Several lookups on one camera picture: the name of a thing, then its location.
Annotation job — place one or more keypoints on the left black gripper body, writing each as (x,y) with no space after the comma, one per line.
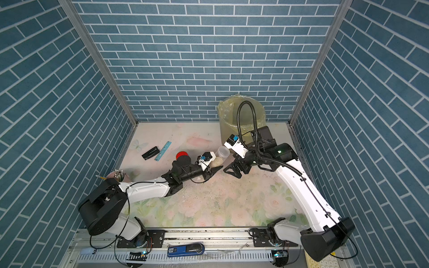
(194,172)

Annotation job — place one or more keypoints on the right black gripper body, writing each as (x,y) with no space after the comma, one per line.
(253,157)

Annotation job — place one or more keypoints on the white lidded rice jar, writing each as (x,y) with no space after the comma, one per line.
(223,152)

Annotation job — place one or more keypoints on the clear rice jar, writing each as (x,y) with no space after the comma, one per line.
(218,161)

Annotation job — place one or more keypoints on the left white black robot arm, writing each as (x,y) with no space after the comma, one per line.
(101,210)

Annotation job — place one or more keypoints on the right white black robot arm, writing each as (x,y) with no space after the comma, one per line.
(326,230)

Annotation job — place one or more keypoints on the red lidded rice jar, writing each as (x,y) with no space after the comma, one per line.
(182,155)

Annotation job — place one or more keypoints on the teal ruler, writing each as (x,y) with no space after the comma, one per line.
(163,151)

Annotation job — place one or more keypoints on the black stapler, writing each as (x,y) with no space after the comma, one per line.
(153,152)

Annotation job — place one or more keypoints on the beige bin with yellow bag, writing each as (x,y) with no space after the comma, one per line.
(228,110)

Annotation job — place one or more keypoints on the pink pen holder cup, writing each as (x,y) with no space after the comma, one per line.
(118,175)

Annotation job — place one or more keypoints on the blue black handheld device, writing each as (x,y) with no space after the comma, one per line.
(193,249)

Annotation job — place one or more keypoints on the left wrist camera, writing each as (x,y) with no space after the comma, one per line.
(206,159)

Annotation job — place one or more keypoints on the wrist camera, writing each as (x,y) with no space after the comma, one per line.
(206,159)
(233,143)

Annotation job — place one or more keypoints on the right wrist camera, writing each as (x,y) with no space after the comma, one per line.
(233,143)

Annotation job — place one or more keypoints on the aluminium mounting rail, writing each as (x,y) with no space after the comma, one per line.
(225,238)

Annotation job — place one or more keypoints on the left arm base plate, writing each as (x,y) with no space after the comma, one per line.
(145,239)

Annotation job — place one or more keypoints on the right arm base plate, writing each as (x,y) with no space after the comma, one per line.
(265,237)

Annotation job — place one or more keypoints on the white slotted cable duct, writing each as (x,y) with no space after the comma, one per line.
(160,257)

